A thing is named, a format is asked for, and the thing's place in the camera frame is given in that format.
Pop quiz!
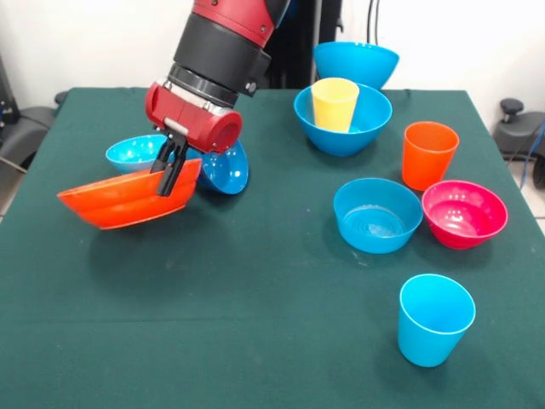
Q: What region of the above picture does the orange plastic cup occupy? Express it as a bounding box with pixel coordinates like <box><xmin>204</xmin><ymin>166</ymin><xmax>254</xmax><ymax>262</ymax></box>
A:
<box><xmin>401</xmin><ymin>121</ymin><xmax>461</xmax><ymax>192</ymax></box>

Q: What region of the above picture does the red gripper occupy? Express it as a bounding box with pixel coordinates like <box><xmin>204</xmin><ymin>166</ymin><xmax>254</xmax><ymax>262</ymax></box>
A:
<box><xmin>144</xmin><ymin>82</ymin><xmax>244</xmax><ymax>199</ymax></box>

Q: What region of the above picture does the light blue plastic cup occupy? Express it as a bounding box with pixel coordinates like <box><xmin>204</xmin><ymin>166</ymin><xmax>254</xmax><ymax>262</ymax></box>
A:
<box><xmin>397</xmin><ymin>274</ymin><xmax>477</xmax><ymax>368</ymax></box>

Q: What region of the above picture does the small cyan plastic bowl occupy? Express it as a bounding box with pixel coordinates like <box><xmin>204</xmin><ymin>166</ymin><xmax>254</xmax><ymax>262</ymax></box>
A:
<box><xmin>105</xmin><ymin>134</ymin><xmax>176</xmax><ymax>176</ymax></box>

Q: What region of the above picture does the large blue plastic bowl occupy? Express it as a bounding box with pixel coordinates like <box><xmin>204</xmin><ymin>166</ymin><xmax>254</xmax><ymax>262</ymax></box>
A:
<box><xmin>313</xmin><ymin>41</ymin><xmax>401</xmax><ymax>91</ymax></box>
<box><xmin>293</xmin><ymin>83</ymin><xmax>394</xmax><ymax>157</ymax></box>

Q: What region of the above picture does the pink plastic bowl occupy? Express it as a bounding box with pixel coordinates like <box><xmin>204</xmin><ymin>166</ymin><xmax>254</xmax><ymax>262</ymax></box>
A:
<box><xmin>422</xmin><ymin>180</ymin><xmax>509</xmax><ymax>251</ymax></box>

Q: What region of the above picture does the dark blue plastic bowl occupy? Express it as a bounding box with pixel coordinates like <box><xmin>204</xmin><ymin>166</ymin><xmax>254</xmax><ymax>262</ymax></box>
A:
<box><xmin>186</xmin><ymin>139</ymin><xmax>250</xmax><ymax>196</ymax></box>

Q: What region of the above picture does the dark green tablecloth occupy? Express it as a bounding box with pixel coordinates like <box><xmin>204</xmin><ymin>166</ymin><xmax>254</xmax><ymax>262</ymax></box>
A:
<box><xmin>0</xmin><ymin>87</ymin><xmax>545</xmax><ymax>409</ymax></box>

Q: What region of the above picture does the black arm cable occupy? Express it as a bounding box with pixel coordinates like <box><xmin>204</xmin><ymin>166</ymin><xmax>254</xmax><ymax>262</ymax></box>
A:
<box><xmin>366</xmin><ymin>0</ymin><xmax>385</xmax><ymax>47</ymax></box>

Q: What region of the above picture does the blue flat-bottomed ringed bowl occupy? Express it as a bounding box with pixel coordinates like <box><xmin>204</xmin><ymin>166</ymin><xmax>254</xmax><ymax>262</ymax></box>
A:
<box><xmin>333</xmin><ymin>176</ymin><xmax>424</xmax><ymax>254</ymax></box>

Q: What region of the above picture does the yellow plastic cup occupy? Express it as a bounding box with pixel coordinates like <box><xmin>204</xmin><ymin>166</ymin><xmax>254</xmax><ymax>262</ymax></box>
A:
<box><xmin>310</xmin><ymin>77</ymin><xmax>361</xmax><ymax>134</ymax></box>

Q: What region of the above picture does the black equipment base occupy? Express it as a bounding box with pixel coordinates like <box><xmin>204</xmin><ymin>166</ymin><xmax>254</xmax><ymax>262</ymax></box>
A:
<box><xmin>0</xmin><ymin>55</ymin><xmax>57</xmax><ymax>171</ymax></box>
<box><xmin>493</xmin><ymin>97</ymin><xmax>545</xmax><ymax>161</ymax></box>

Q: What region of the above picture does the large orange plastic bowl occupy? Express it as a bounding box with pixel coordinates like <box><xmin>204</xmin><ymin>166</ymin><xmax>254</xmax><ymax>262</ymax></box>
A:
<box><xmin>55</xmin><ymin>158</ymin><xmax>204</xmax><ymax>232</ymax></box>

